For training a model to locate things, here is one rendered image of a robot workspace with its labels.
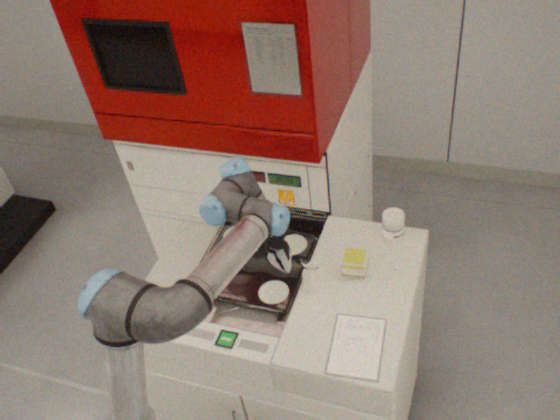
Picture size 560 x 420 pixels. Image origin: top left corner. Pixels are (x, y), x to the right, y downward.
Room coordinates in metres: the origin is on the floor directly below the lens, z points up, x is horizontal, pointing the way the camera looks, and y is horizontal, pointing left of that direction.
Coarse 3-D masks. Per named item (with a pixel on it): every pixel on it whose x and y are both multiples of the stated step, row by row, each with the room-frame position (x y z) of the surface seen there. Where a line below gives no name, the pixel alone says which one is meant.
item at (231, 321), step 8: (216, 320) 1.17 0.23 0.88; (224, 320) 1.17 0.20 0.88; (232, 320) 1.16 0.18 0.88; (240, 320) 1.16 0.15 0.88; (248, 320) 1.15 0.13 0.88; (240, 328) 1.13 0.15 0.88; (248, 328) 1.12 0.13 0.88; (256, 328) 1.11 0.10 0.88; (264, 328) 1.11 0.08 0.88; (272, 328) 1.10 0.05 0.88
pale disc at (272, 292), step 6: (270, 282) 1.28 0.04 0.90; (276, 282) 1.27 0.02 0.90; (282, 282) 1.27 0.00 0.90; (264, 288) 1.25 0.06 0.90; (270, 288) 1.25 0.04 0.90; (276, 288) 1.25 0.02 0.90; (282, 288) 1.24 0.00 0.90; (288, 288) 1.24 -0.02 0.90; (264, 294) 1.23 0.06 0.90; (270, 294) 1.22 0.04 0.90; (276, 294) 1.22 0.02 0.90; (282, 294) 1.22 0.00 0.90; (264, 300) 1.20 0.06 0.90; (270, 300) 1.20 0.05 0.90; (276, 300) 1.20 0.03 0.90; (282, 300) 1.19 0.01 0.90
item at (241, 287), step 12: (228, 228) 1.57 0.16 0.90; (216, 240) 1.52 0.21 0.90; (312, 240) 1.44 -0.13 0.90; (252, 264) 1.37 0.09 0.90; (264, 264) 1.36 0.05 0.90; (300, 264) 1.33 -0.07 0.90; (240, 276) 1.33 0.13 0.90; (252, 276) 1.32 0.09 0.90; (264, 276) 1.31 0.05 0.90; (276, 276) 1.30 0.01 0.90; (288, 276) 1.29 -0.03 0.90; (228, 288) 1.28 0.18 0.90; (240, 288) 1.27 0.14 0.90; (252, 288) 1.26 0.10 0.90; (240, 300) 1.22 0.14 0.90; (252, 300) 1.21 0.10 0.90; (288, 300) 1.19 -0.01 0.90
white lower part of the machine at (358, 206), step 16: (368, 144) 2.05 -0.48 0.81; (368, 160) 2.04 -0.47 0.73; (368, 176) 2.03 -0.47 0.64; (352, 192) 1.78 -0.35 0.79; (368, 192) 2.03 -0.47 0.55; (352, 208) 1.76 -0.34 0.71; (368, 208) 2.03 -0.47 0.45; (160, 224) 1.81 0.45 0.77; (176, 224) 1.77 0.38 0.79; (160, 240) 1.82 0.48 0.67
